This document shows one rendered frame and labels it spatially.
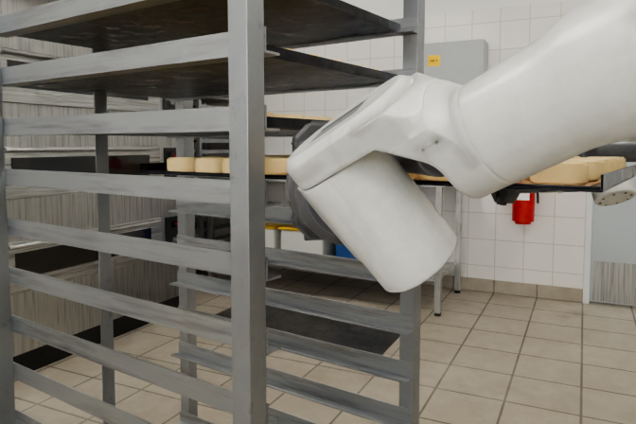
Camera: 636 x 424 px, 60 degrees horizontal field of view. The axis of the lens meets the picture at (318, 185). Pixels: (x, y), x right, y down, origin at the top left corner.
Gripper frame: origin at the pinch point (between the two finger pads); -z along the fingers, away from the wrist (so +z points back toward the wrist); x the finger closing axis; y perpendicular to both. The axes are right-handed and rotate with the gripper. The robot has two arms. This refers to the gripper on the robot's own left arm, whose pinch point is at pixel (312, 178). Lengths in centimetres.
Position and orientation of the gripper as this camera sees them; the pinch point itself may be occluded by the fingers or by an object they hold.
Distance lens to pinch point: 61.6
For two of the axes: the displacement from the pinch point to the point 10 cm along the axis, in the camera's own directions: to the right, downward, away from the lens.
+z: 1.8, 0.7, -9.8
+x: 0.0, -10.0, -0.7
